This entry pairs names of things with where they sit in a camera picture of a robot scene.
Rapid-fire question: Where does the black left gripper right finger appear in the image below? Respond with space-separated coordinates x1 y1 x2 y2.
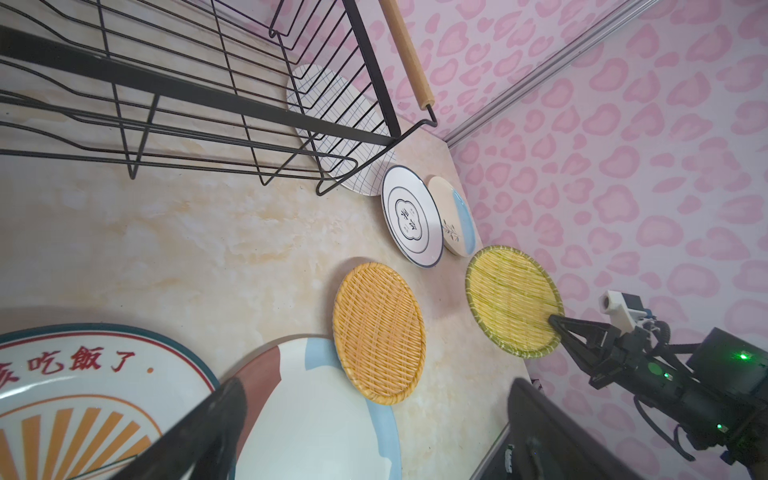
507 378 639 479

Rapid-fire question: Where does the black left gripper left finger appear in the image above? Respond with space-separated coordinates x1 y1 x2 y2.
114 378 247 479

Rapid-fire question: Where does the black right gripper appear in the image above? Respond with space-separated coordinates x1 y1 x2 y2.
548 314 756 447

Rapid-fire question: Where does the green woven bamboo tray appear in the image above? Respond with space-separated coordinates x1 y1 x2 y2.
465 245 564 359

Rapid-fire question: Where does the cream and blue plate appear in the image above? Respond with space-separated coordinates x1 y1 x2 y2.
427 175 477 257

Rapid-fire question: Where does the white cloud motif plate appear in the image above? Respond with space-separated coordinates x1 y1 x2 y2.
381 165 444 268

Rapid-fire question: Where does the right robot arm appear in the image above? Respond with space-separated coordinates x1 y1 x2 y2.
548 315 767 470

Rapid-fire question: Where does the large pastel colour-block plate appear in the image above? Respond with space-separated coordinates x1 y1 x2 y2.
235 337 402 479

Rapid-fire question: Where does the orange sunburst green-rim plate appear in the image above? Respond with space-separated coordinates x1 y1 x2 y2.
1 323 219 479

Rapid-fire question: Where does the tan woven bamboo tray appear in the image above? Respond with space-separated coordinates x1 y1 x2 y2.
333 262 426 406

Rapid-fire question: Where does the white grid pattern plate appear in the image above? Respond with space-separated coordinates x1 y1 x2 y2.
286 64 396 196

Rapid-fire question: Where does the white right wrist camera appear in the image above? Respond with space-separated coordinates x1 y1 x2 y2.
599 290 651 333

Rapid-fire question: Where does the black wire dish rack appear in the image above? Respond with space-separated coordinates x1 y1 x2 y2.
1 1 437 195

